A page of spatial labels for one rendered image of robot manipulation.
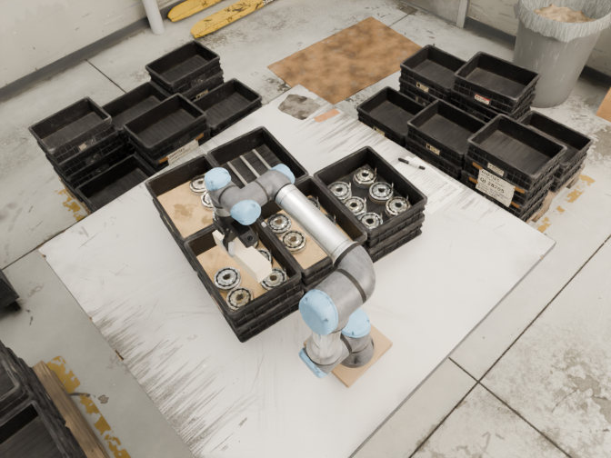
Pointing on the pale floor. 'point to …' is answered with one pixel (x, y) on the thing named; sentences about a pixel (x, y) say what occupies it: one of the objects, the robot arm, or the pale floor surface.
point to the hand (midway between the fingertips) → (241, 250)
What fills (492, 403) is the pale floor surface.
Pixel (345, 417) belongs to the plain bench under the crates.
